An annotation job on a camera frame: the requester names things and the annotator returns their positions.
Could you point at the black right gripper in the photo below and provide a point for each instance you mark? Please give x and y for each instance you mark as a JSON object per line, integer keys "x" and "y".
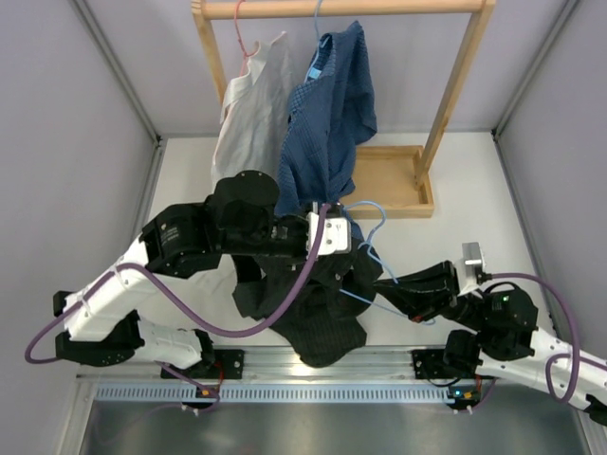
{"x": 424, "y": 295}

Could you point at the dark pinstriped shirt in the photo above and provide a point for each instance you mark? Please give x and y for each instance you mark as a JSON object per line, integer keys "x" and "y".
{"x": 324, "y": 316}

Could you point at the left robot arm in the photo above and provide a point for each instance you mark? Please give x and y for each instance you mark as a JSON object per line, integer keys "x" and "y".
{"x": 130, "y": 312}

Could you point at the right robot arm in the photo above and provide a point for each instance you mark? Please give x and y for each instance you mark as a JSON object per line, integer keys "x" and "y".
{"x": 499, "y": 335}

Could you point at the blue checked shirt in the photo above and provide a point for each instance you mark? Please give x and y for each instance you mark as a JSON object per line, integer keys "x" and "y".
{"x": 329, "y": 115}

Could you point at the white shirt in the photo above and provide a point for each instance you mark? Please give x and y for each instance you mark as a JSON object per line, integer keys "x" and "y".
{"x": 254, "y": 113}

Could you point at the pink hanger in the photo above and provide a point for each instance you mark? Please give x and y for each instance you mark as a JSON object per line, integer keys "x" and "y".
{"x": 246, "y": 55}

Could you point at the blue hanger under blue shirt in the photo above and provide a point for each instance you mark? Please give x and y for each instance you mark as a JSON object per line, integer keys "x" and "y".
{"x": 316, "y": 15}

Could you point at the wooden clothes rack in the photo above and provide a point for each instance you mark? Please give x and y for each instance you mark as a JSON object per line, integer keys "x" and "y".
{"x": 397, "y": 176}

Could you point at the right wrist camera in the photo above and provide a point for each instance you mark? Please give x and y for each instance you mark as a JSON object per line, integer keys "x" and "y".
{"x": 471, "y": 268}

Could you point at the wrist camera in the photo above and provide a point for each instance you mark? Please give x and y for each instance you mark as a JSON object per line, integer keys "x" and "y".
{"x": 336, "y": 234}
{"x": 471, "y": 268}

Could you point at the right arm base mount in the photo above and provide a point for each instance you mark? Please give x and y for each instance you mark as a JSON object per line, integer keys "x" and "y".
{"x": 429, "y": 364}

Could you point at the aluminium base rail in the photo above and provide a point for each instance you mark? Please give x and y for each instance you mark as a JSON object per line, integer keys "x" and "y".
{"x": 282, "y": 364}

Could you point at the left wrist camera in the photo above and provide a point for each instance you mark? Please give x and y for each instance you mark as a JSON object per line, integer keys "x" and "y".
{"x": 336, "y": 234}

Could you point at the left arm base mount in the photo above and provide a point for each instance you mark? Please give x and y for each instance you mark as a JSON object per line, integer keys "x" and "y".
{"x": 228, "y": 364}

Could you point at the perforated cable duct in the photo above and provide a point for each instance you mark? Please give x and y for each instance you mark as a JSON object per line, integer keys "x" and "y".
{"x": 276, "y": 393}

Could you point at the aluminium frame post right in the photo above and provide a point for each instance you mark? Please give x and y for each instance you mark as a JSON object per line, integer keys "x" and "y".
{"x": 549, "y": 39}

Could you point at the aluminium frame post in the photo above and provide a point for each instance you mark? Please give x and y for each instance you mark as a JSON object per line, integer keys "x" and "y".
{"x": 549, "y": 39}
{"x": 93, "y": 28}

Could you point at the aluminium frame post left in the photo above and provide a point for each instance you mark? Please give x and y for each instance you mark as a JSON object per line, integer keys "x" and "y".
{"x": 93, "y": 28}

